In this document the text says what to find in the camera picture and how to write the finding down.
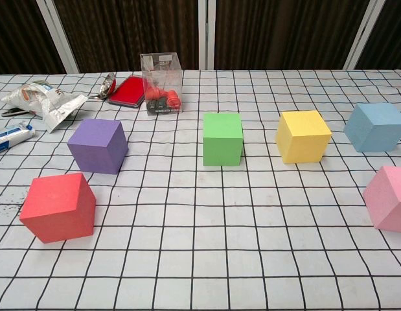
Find green foam cube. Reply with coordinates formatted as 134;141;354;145
202;112;245;167

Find purple foam cube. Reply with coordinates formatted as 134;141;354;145
67;118;129;176

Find yellow foam cube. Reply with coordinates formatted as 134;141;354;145
275;110;332;165

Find red foam cube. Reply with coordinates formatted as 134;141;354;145
19;172;97;244

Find pink foam cube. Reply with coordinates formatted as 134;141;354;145
362;165;401;235

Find red plastic stamp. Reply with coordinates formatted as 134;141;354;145
166;89;182;109
144;79;166;102

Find black stamp pieces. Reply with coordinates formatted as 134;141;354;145
146;99;181;116

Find clear plastic box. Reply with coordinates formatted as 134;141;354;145
140;52;183;117

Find red ink pad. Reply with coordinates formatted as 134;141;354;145
108;76;146;108

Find metal spoon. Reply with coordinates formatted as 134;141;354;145
86;72;117;100

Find crumpled white snack bag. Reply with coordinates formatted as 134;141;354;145
1;80;87;134

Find light blue foam cube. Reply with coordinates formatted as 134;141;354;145
343;102;401;154

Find white blue toothpaste tube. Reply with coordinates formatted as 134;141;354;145
0;120;36;157

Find small black metal clip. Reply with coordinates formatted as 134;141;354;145
1;108;28;118

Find white partition frame post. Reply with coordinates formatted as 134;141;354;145
36;0;80;74
343;0;385;71
198;0;216;71

